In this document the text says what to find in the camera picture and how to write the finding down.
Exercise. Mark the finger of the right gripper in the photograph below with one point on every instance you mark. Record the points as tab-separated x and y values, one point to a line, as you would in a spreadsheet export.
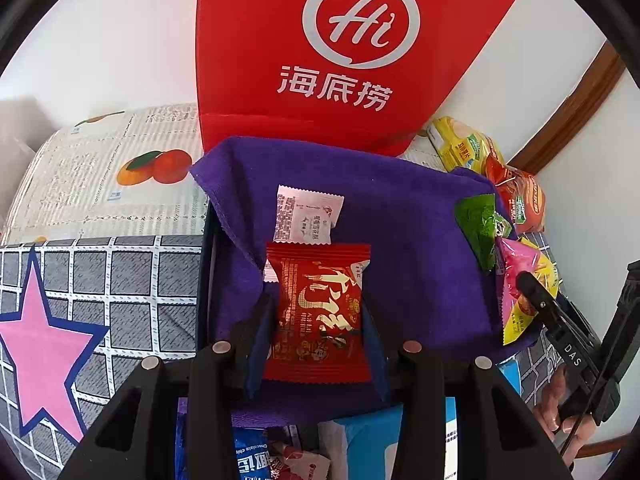
550	310

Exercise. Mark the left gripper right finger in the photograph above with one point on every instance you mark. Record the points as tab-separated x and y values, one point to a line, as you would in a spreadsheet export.
498	437

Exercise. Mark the pink yellow snack bag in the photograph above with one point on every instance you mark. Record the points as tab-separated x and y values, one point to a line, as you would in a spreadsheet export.
519	264

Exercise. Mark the blue snack packet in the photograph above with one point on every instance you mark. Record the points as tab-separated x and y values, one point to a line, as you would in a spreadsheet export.
251	448

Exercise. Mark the green triangular snack bag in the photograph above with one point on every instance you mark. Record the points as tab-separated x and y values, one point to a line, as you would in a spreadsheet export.
480	222

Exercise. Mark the pale pink snack packet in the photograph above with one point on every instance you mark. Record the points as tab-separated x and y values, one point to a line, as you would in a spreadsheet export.
305	217

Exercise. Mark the orange chips bag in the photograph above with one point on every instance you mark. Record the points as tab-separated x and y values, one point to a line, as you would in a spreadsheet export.
521	194

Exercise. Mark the blue tissue pack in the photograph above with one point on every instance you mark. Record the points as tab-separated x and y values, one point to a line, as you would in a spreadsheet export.
365	446

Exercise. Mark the white red snack packet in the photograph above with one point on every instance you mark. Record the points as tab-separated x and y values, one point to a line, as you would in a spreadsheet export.
290	463

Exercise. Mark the pink star sticker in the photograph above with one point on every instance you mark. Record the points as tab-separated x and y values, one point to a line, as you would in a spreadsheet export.
47	353

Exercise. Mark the yellow chips bag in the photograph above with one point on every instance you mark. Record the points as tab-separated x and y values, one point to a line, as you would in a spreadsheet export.
459	145

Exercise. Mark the red Haidilao paper bag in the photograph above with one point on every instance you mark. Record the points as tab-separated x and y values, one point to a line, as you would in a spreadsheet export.
358	74

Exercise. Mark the brown wooden door frame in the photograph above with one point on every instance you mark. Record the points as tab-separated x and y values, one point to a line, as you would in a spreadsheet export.
598	81

